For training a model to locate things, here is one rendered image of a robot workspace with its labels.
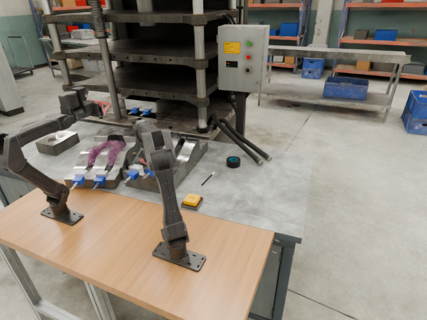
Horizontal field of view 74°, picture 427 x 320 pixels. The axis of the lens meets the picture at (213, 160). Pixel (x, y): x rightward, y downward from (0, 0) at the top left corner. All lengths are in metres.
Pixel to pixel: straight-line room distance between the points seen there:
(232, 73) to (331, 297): 1.55
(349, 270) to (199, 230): 1.33
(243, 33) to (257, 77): 0.27
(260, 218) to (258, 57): 1.04
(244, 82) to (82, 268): 1.41
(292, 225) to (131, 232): 0.67
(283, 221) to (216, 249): 0.32
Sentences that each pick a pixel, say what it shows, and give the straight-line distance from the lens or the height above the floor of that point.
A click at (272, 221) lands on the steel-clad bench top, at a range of 1.25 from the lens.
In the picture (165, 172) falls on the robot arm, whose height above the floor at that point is 1.13.
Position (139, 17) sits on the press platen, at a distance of 2.15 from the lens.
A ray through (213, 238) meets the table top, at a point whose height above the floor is 0.80.
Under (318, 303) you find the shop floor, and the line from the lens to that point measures 2.04.
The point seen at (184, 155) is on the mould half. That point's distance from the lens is 1.53.
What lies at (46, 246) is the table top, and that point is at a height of 0.80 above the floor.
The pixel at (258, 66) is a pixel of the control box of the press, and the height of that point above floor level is 1.24.
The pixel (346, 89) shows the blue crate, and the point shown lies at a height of 0.39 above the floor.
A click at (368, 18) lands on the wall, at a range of 7.54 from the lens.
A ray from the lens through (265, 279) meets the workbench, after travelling 1.55.
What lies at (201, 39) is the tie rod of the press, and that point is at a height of 1.41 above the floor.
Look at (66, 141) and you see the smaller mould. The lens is 2.02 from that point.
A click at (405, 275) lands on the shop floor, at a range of 2.40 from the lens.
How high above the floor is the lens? 1.64
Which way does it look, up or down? 30 degrees down
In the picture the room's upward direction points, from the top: 1 degrees counter-clockwise
